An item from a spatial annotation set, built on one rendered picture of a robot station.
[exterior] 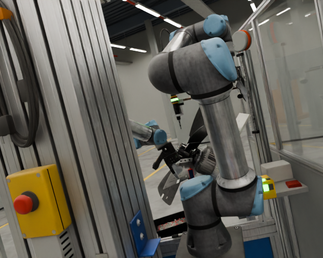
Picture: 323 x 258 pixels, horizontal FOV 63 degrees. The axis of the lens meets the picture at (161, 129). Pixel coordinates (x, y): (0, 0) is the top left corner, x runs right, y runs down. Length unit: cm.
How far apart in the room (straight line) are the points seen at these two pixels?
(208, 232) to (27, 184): 56
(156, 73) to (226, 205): 43
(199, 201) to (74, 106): 49
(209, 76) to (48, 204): 45
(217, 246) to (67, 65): 68
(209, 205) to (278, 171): 115
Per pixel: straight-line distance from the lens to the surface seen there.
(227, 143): 73
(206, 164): 169
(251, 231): 147
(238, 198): 81
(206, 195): 84
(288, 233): 211
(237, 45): 215
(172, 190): 180
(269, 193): 139
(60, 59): 56
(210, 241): 90
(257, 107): 212
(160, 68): 69
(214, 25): 103
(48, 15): 59
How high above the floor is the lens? 153
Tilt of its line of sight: 5 degrees down
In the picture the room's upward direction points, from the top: 13 degrees counter-clockwise
